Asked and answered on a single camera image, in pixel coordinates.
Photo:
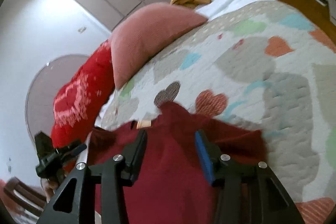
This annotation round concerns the red floral bolster pillow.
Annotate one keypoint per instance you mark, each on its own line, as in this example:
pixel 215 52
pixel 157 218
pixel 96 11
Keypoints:
pixel 78 102

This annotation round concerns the heart patterned quilt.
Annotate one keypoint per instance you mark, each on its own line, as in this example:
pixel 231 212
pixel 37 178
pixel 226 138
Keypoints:
pixel 264 66

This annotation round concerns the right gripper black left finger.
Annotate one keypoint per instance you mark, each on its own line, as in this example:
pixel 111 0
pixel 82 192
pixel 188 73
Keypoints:
pixel 74 201

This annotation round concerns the pink corduroy cushion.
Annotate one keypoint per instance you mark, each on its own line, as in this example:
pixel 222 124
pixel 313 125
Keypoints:
pixel 145 33

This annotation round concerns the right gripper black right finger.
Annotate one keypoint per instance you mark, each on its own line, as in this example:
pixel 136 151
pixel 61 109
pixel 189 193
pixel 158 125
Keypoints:
pixel 248 193

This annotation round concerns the dark wooden chair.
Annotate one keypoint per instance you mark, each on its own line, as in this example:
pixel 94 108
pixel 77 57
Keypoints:
pixel 25 196

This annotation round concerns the round headboard panel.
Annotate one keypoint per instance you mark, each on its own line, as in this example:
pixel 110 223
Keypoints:
pixel 39 114

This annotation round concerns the dark red garment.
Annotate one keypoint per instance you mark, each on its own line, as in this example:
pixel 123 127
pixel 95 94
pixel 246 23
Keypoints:
pixel 171 187

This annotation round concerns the person's left hand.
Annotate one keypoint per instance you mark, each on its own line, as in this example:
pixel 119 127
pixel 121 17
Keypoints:
pixel 49 187

